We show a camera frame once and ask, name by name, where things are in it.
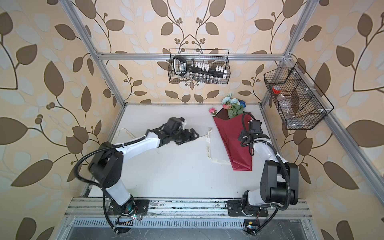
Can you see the light blue fake rose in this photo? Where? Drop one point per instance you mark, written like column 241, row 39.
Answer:
column 236, row 108

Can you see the back wire basket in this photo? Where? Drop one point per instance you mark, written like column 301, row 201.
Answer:
column 201, row 79

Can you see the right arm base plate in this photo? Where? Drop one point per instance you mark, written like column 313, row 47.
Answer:
column 237, row 209

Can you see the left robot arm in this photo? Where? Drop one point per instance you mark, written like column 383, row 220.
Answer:
column 107, row 165

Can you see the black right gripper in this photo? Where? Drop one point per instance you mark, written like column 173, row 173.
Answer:
column 243, row 135

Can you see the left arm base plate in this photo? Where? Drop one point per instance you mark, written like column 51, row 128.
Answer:
column 130, row 208

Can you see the magenta fake rose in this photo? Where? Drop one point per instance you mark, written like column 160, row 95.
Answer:
column 213, row 112

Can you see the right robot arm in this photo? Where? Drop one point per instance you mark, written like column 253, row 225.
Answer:
column 279, row 181

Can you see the plastic bottle red cap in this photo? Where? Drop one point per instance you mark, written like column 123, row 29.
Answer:
column 286, row 104

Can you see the wire basket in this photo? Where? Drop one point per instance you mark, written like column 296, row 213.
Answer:
column 314, row 104
column 201, row 79

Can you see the right wire basket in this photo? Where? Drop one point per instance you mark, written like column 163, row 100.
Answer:
column 314, row 104

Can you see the cream ribbon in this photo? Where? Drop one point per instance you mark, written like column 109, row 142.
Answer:
column 216, row 151

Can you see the black tool in basket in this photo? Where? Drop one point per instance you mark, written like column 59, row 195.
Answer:
column 187, row 66

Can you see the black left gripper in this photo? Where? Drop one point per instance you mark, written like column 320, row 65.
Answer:
column 187, row 137

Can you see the dark red wrapping paper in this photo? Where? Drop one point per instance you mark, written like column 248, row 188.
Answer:
column 229, row 130

